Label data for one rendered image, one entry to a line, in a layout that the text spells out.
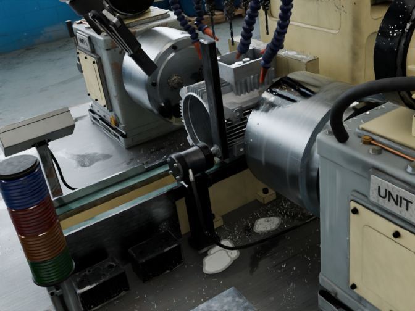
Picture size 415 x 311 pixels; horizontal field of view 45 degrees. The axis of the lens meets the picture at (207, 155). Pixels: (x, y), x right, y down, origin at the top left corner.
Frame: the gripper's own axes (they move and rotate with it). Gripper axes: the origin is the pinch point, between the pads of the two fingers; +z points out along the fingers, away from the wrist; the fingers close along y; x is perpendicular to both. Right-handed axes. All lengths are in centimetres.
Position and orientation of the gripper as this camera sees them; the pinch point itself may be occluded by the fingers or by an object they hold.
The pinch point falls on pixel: (142, 60)
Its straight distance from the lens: 113.8
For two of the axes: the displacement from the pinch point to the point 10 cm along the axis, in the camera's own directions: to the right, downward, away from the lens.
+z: 5.3, 5.8, 6.2
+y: -5.3, -3.5, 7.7
